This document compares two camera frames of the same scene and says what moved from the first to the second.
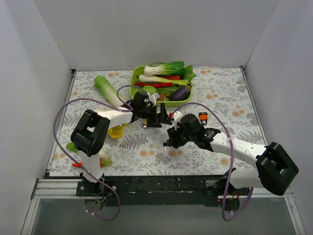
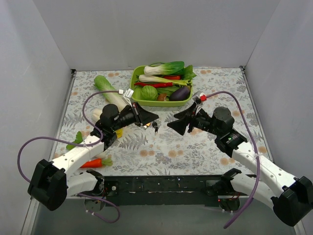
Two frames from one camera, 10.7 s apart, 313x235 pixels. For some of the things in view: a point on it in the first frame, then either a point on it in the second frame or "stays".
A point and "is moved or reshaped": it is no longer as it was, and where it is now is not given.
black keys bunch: x=165 y=144 is moved or reshaped
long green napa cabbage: x=107 y=91 stays
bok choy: x=170 y=68 stays
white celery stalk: x=149 y=78 stays
